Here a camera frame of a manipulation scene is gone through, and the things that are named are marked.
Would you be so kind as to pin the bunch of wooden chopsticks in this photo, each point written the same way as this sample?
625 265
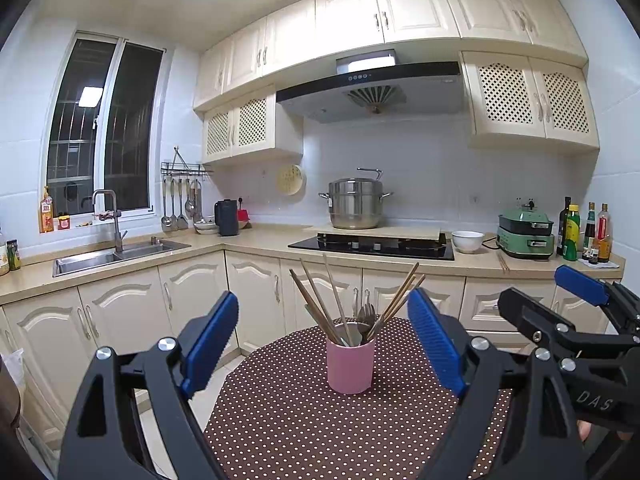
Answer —
337 300

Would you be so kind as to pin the round yellow wall board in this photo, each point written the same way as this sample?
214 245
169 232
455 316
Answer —
291 180

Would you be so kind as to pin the green bottle yellow cap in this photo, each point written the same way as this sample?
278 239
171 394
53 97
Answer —
571 237

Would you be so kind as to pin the white bowl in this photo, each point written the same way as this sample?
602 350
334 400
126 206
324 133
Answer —
467 242

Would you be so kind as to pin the small red jar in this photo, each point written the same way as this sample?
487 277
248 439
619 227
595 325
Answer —
63 222

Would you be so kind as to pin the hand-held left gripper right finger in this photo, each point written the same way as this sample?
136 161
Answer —
435 340

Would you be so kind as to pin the dark sauce bottle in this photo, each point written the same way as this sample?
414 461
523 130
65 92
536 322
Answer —
590 227

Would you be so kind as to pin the green electric cooker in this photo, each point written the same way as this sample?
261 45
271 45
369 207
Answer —
525 235

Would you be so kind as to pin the dark oil bottle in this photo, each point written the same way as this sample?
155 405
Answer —
564 225

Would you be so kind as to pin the white dishes stack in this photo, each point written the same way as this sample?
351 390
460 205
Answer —
206 227

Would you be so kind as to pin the person's right hand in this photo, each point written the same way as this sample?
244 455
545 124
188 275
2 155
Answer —
584 432

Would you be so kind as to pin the white plastic bag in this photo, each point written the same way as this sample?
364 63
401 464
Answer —
11 367

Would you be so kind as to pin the kitchen window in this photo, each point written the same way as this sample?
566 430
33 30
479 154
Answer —
125 125

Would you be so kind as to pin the hanging metal ladle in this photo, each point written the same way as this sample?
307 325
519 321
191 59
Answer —
165 220

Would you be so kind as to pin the metal fork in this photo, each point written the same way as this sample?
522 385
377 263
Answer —
361 316

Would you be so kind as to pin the dark lid jar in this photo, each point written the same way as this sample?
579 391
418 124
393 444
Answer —
13 257

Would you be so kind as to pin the orange dish soap bottle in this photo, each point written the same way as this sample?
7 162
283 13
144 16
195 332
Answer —
46 212

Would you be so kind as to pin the cream wall cabinets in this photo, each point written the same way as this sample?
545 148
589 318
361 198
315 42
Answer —
350 15

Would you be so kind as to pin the pink utensil cup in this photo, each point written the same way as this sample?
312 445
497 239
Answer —
350 367

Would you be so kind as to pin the light blue knife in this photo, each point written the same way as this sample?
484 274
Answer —
320 322

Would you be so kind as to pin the black electric kettle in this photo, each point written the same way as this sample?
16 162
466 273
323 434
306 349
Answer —
227 220

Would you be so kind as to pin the metal sink faucet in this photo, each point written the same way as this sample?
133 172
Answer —
118 235

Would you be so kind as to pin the brown polka dot tablecloth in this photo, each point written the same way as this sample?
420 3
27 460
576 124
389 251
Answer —
310 435

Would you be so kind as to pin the steel kitchen sink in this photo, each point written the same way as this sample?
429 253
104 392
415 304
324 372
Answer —
115 257

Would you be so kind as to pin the steel steamer pot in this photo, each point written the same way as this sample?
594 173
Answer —
355 205

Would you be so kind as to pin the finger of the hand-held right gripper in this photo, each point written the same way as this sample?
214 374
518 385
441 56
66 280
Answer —
525 315
580 280

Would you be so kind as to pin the black gas hob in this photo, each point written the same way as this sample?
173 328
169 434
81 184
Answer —
370 249

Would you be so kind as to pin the red box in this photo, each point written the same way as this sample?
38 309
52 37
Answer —
243 219

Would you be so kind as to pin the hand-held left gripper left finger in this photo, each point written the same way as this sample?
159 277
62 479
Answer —
210 345

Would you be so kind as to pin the range hood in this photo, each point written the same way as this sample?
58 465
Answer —
370 87

